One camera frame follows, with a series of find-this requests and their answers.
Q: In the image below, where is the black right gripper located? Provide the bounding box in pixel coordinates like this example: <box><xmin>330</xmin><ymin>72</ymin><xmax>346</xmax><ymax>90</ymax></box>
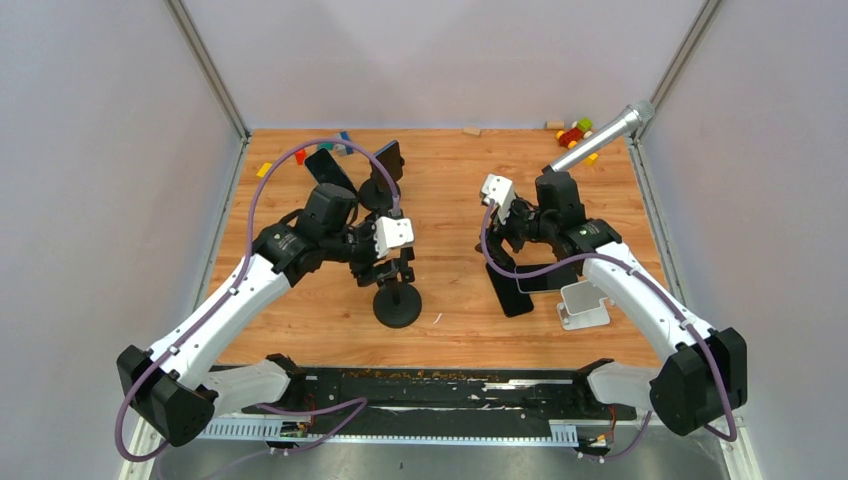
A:
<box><xmin>475</xmin><ymin>196</ymin><xmax>556</xmax><ymax>264</ymax></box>

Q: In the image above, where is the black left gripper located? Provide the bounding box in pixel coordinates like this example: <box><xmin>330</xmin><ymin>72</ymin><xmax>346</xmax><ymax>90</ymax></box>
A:
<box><xmin>324</xmin><ymin>208</ymin><xmax>400</xmax><ymax>288</ymax></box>

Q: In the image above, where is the black round-base clamp stand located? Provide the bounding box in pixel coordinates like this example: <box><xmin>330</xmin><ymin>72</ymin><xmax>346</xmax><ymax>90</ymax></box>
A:
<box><xmin>372</xmin><ymin>277</ymin><xmax>423</xmax><ymax>329</ymax></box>

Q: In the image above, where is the blue phone black screen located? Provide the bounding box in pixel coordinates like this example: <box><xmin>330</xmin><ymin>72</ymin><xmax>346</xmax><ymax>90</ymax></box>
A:
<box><xmin>370</xmin><ymin>140</ymin><xmax>405</xmax><ymax>192</ymax></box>

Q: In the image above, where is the teal phone black screen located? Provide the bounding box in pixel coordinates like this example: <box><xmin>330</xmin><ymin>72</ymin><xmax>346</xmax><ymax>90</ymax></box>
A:
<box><xmin>304</xmin><ymin>148</ymin><xmax>357</xmax><ymax>196</ymax></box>

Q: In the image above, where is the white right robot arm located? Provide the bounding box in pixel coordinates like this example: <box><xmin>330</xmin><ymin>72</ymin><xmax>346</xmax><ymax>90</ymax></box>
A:
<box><xmin>477</xmin><ymin>172</ymin><xmax>747</xmax><ymax>442</ymax></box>

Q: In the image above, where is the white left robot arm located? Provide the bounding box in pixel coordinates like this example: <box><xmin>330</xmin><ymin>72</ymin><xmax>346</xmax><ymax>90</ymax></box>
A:
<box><xmin>117</xmin><ymin>183</ymin><xmax>422</xmax><ymax>447</ymax></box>

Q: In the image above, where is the silver aluminium phone stand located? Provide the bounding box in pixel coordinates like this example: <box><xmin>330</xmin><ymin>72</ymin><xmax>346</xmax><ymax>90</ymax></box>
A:
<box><xmin>557</xmin><ymin>280</ymin><xmax>611</xmax><ymax>331</ymax></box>

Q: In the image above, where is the beige wooden block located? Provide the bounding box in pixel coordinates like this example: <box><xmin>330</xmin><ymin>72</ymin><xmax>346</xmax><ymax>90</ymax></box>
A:
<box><xmin>462</xmin><ymin>126</ymin><xmax>482</xmax><ymax>138</ymax></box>

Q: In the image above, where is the blue white block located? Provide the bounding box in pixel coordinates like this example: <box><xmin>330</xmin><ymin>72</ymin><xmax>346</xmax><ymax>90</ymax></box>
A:
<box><xmin>334</xmin><ymin>130</ymin><xmax>354</xmax><ymax>157</ymax></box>

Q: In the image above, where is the red toy car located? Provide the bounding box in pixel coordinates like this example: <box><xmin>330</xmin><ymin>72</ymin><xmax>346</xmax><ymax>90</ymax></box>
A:
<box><xmin>555</xmin><ymin>117</ymin><xmax>593</xmax><ymax>149</ymax></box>

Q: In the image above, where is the yellow block left side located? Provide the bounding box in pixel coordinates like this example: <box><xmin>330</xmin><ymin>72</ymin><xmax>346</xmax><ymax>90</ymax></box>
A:
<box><xmin>256</xmin><ymin>162</ymin><xmax>273</xmax><ymax>178</ymax></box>

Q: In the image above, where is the silver microphone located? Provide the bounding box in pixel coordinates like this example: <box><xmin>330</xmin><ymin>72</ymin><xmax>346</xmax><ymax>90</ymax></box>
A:
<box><xmin>542</xmin><ymin>100</ymin><xmax>656</xmax><ymax>173</ymax></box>

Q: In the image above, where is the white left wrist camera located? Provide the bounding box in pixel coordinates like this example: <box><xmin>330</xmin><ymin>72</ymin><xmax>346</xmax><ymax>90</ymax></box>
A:
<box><xmin>374</xmin><ymin>216</ymin><xmax>415</xmax><ymax>259</ymax></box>

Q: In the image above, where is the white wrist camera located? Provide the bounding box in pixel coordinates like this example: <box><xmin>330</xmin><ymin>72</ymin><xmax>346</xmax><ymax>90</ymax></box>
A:
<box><xmin>480</xmin><ymin>174</ymin><xmax>515</xmax><ymax>224</ymax></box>
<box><xmin>374</xmin><ymin>216</ymin><xmax>415</xmax><ymax>259</ymax></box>

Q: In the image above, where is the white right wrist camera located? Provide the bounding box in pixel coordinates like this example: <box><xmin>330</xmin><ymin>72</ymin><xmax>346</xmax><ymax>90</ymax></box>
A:
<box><xmin>480</xmin><ymin>174</ymin><xmax>515</xmax><ymax>224</ymax></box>

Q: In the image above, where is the black phone dark frame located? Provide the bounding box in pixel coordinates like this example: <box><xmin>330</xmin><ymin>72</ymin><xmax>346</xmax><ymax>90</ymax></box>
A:
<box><xmin>485</xmin><ymin>265</ymin><xmax>534</xmax><ymax>318</ymax></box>

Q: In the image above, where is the black phone silver frame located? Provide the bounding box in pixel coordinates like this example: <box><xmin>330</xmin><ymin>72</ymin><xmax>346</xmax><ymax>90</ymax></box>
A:
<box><xmin>516</xmin><ymin>266</ymin><xmax>580</xmax><ymax>294</ymax></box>

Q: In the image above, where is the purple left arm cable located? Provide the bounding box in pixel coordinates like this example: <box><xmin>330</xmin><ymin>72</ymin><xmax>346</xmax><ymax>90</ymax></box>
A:
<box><xmin>114</xmin><ymin>137</ymin><xmax>402</xmax><ymax>463</ymax></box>

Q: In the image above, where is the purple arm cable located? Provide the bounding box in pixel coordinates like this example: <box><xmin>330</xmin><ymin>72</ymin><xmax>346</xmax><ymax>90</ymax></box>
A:
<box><xmin>114</xmin><ymin>137</ymin><xmax>402</xmax><ymax>463</ymax></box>
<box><xmin>479</xmin><ymin>203</ymin><xmax>739</xmax><ymax>463</ymax></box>

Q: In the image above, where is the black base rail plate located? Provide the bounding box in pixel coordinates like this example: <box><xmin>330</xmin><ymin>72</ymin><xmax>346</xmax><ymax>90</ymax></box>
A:
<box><xmin>270</xmin><ymin>366</ymin><xmax>637</xmax><ymax>421</ymax></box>

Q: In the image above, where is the white slotted cable duct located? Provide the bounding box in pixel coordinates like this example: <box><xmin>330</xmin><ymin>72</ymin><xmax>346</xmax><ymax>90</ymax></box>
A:
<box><xmin>198</xmin><ymin>418</ymin><xmax>580</xmax><ymax>446</ymax></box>

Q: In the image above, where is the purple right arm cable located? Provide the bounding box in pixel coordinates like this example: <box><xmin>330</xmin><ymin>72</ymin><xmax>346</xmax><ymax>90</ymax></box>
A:
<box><xmin>479</xmin><ymin>203</ymin><xmax>739</xmax><ymax>463</ymax></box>

